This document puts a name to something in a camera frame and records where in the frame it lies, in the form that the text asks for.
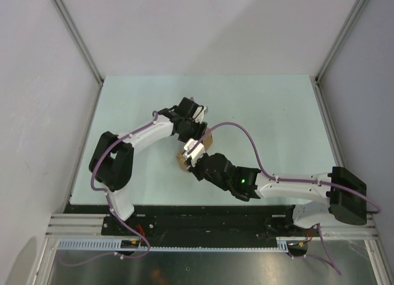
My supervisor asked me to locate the brown cardboard express box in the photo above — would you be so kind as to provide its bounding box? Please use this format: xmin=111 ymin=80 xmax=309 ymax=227
xmin=176 ymin=133 xmax=213 ymax=171

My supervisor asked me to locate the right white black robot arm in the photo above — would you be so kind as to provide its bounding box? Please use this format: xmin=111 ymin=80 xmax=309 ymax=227
xmin=185 ymin=153 xmax=367 ymax=236

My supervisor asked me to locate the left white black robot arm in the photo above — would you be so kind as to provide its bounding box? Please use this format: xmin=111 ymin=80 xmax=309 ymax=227
xmin=89 ymin=97 xmax=208 ymax=236

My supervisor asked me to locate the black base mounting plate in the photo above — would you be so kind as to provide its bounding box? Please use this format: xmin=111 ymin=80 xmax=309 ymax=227
xmin=65 ymin=204 xmax=319 ymax=247

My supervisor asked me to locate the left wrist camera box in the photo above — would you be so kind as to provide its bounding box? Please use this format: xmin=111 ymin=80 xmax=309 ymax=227
xmin=190 ymin=97 xmax=208 ymax=123

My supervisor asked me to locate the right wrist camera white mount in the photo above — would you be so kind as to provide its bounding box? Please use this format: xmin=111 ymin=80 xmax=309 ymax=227
xmin=181 ymin=138 xmax=206 ymax=169

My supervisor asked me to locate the grey slotted cable duct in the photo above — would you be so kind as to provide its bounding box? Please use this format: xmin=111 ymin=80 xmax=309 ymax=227
xmin=57 ymin=238 xmax=289 ymax=253

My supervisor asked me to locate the aluminium front rail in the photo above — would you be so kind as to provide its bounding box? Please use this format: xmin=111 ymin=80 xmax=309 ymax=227
xmin=46 ymin=214 xmax=379 ymax=239

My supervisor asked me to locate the aluminium frame post left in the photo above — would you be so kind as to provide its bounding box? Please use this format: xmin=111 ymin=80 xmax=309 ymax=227
xmin=51 ymin=0 xmax=104 ymax=87

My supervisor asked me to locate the aluminium frame post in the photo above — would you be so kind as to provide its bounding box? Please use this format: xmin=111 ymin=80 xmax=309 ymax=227
xmin=51 ymin=0 xmax=104 ymax=87
xmin=315 ymin=0 xmax=370 ymax=84

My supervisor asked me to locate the aluminium frame post right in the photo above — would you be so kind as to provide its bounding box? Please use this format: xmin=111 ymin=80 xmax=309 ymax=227
xmin=315 ymin=0 xmax=370 ymax=84

